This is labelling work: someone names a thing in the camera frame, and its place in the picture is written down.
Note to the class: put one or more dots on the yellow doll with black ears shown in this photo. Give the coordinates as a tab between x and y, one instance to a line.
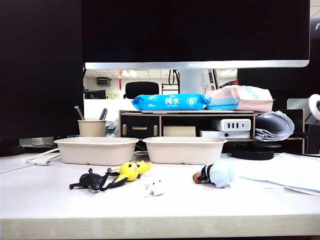
128	170

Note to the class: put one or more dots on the small white doll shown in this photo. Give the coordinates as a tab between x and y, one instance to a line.
155	187

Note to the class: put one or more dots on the penguin doll light blue dress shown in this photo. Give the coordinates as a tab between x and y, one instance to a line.
217	175

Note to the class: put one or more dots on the black cat doll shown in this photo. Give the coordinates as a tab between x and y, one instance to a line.
91	180

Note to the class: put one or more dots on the beige cardboard box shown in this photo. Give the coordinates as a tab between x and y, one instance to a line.
178	131

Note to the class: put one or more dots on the beige paper box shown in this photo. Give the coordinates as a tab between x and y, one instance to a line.
185	151
96	151

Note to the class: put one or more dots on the white flat box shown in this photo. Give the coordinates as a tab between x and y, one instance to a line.
215	133

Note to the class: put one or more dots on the black box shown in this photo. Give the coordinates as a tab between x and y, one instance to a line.
313	138

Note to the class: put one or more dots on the wooden desk shelf organizer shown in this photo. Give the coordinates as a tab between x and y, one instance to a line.
140	118

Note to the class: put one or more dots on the blue wet wipes pack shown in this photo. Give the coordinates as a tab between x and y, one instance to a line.
172	101

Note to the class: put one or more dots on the black office chair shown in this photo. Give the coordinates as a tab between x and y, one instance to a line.
141	88

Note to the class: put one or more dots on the white monitor stand column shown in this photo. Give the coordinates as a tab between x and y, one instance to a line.
190	80

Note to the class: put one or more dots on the black pen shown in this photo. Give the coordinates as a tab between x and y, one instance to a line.
103	114

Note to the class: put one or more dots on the red hanging knot ornament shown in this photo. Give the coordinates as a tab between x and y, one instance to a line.
120	75

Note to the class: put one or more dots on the white carton with red print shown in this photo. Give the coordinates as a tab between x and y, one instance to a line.
208	80

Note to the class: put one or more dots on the beige paper cup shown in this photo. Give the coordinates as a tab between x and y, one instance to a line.
92	128

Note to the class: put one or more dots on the small background monitor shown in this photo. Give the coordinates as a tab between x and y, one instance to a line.
95	94

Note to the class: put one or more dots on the white multi-port charger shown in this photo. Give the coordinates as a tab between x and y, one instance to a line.
235	124

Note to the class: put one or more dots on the silver pen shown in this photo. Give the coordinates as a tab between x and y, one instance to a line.
80	113

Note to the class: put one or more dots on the pink tissue pack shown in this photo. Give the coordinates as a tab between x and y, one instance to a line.
250	98

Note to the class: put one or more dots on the folded grey paper stack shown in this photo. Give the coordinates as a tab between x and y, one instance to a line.
275	125

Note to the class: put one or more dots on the black panel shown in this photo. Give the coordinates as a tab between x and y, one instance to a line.
40	75

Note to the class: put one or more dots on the white paper sheets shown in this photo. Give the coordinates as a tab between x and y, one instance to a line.
287	172

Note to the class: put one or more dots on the silver metal stand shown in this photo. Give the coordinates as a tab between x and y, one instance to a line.
297	103

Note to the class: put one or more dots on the white tape roll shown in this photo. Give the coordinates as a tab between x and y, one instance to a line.
315	105

